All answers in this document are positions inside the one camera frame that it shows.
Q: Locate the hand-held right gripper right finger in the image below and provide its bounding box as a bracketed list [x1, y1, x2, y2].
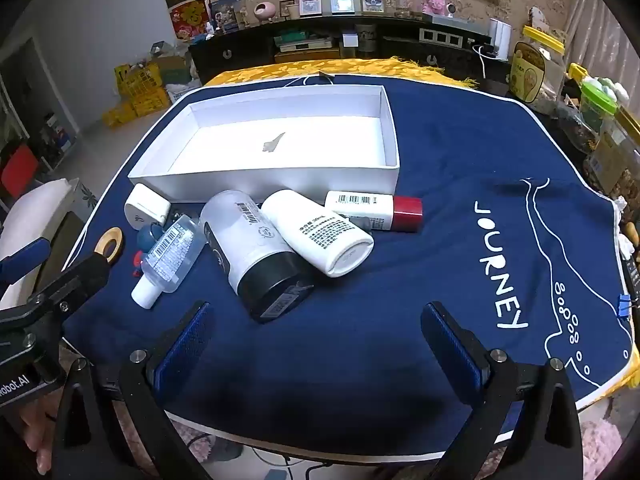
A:
[420, 301, 586, 480]

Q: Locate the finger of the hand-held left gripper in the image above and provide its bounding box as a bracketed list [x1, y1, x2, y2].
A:
[0, 239, 52, 288]
[22, 251, 112, 321]

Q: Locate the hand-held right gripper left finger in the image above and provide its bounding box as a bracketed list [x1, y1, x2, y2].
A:
[50, 301, 213, 480]

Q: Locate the wooden ring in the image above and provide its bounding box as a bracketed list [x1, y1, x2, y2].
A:
[94, 227, 125, 263]

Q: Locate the blue-headed toy figure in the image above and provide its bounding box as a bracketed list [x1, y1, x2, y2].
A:
[131, 222, 166, 277]

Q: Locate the clear sanitizer bottle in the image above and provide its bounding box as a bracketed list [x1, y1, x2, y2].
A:
[131, 214, 208, 310]

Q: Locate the white case with grey band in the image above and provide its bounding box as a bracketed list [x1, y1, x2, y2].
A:
[124, 183, 172, 231]

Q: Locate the frosted jar with black lid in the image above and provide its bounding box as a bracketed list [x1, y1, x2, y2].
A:
[199, 190, 316, 325]

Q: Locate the white tube with red cap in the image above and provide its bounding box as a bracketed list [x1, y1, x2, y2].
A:
[324, 190, 423, 233]

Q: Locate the white squeeze bottle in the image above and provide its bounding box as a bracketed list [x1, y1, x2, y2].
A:
[260, 189, 375, 278]

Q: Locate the white cardboard box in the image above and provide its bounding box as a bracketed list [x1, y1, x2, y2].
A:
[127, 84, 401, 206]

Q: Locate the person's left hand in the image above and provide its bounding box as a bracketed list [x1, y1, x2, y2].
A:
[17, 400, 56, 476]

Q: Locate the white cushioned stool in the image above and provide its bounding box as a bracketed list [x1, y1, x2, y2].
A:
[0, 177, 81, 306]

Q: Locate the navy printed cloth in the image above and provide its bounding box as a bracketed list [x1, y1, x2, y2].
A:
[60, 72, 633, 463]

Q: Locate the leaf-patterned box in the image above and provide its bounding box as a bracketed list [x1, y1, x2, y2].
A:
[75, 180, 101, 211]

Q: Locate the red chair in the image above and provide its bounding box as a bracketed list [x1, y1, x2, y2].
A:
[0, 142, 38, 196]

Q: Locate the storage shelf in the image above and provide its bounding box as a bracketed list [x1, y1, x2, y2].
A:
[37, 110, 78, 161]

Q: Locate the yellow plastic crate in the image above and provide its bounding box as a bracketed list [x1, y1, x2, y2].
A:
[131, 87, 172, 116]
[102, 102, 138, 128]
[115, 62, 163, 98]

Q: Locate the pink fuzzy garment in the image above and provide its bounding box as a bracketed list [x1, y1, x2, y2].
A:
[582, 420, 626, 480]

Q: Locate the green-lidded jar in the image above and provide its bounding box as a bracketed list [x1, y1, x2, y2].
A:
[560, 80, 618, 153]

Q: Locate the red festive poster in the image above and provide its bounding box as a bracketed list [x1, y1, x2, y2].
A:
[169, 0, 211, 41]

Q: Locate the black TV cabinet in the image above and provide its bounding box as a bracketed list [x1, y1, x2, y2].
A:
[190, 12, 506, 86]

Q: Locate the yellow-lidded snack container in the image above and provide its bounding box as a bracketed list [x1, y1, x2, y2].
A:
[510, 25, 568, 111]

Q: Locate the blue boxed figurine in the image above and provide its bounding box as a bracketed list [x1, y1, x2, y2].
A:
[210, 0, 243, 31]

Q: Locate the grey socket panel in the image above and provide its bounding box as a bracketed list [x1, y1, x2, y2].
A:
[419, 27, 463, 46]

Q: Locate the white router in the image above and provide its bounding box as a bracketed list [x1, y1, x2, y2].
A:
[487, 17, 512, 58]

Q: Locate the brown wooden box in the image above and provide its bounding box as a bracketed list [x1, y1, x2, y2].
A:
[275, 49, 341, 63]

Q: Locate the printed mug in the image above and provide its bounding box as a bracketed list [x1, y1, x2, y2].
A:
[356, 24, 380, 53]

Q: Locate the stack of green books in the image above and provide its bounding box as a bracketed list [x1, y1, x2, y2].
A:
[274, 30, 333, 51]

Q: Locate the striped curtain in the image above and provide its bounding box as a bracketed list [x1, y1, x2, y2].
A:
[567, 0, 626, 81]

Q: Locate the white cable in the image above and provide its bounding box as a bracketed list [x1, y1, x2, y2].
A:
[472, 45, 493, 81]

